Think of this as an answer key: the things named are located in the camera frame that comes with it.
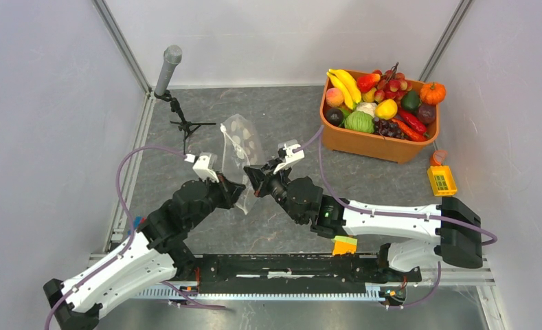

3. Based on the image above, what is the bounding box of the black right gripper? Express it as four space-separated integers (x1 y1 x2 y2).
245 157 304 225

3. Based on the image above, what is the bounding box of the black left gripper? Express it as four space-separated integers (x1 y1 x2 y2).
187 170 246 229

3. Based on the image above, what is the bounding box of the clear dotted zip top bag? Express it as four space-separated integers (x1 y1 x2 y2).
220 114 264 214

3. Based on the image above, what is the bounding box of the dark purple grape bunch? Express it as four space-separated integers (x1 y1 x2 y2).
372 118 406 140

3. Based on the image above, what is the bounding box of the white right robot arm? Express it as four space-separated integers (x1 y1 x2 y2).
244 159 483 281

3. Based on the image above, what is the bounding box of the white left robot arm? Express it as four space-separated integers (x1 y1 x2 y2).
43 173 246 329

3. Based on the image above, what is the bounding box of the orange yellow block stack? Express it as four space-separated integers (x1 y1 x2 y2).
332 236 358 256

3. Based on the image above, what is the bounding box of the green toy cabbage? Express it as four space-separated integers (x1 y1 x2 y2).
344 111 374 134

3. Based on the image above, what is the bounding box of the orange plastic bin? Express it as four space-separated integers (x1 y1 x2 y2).
319 79 440 164

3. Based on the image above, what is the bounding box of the yellow banana bunch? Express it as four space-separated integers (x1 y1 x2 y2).
326 69 362 110

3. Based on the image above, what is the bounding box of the white toy cauliflower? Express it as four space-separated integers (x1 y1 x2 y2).
355 102 377 118

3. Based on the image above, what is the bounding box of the yellow toy lemon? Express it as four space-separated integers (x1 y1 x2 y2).
374 99 398 120

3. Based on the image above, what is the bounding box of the grey microphone on tripod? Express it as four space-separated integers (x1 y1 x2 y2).
153 44 217 159

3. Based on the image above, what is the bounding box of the red grape bunch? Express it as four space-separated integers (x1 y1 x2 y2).
374 63 413 105

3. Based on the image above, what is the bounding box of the red toy chili pepper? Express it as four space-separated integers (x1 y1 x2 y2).
398 108 427 135

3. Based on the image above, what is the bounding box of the small orange toy piece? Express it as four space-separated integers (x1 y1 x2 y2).
429 150 448 166

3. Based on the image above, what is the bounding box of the yellow toy basket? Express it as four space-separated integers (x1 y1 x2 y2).
427 166 458 197

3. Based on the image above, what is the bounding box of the orange toy pumpkin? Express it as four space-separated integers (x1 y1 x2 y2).
419 82 447 105

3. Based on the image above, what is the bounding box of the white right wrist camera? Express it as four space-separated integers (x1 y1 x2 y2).
273 140 305 174

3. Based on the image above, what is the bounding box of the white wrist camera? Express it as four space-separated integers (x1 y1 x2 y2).
273 140 305 174
184 152 219 183

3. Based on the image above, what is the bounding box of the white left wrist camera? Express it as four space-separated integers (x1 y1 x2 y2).
184 152 219 183

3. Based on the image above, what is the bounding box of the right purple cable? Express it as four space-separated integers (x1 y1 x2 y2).
292 125 498 311

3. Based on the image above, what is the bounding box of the purple cable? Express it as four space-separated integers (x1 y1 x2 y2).
44 145 228 330
292 125 498 311

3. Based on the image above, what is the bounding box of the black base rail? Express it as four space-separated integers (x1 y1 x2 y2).
174 254 422 294

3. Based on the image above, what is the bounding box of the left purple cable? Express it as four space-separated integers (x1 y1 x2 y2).
44 145 228 330

